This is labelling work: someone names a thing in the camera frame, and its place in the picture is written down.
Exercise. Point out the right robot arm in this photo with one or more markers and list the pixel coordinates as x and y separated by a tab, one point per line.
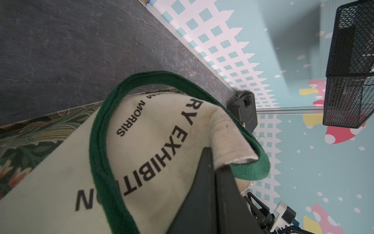
284	223

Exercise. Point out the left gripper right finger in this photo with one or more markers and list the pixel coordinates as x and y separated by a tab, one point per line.
233	214

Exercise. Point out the black box in basket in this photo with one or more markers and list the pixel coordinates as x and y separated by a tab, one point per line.
340	52

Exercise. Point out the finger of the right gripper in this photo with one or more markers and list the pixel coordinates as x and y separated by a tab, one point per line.
259	211

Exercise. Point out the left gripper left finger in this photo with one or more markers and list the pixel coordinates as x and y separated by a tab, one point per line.
197	215

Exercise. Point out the black plastic tool case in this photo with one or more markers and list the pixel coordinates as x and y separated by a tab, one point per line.
244	110

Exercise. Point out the black wire mesh basket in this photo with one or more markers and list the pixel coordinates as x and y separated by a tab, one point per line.
349	96

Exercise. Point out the beige canvas tote bag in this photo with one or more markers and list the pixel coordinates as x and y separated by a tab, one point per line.
129	167

